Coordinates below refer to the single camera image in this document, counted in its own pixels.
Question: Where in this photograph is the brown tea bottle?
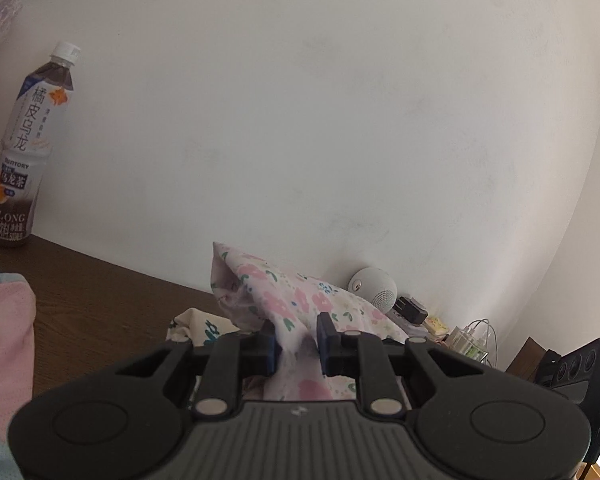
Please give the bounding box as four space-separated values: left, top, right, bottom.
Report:
0 41 81 247

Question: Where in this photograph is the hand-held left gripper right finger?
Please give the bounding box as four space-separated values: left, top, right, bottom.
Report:
317 313 483 417

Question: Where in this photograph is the grey round tin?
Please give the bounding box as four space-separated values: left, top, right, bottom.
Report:
399 320 432 342

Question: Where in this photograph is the pink floral dress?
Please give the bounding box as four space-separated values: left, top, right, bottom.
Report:
210 241 412 402

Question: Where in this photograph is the glass cup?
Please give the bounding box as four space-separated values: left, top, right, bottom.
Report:
447 327 486 362

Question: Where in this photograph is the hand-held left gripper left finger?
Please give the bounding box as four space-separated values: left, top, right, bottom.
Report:
116 320 276 418

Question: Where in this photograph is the folded cream flower-print garment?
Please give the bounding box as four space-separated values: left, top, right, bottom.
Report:
167 308 241 347

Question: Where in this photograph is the white robot figure speaker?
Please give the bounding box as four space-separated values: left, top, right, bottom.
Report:
347 267 398 314

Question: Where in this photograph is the pastel pink blue garment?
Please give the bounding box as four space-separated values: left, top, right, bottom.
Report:
0 259 37 467

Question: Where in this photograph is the brown wooden board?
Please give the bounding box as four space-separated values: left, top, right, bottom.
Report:
504 337 557 387

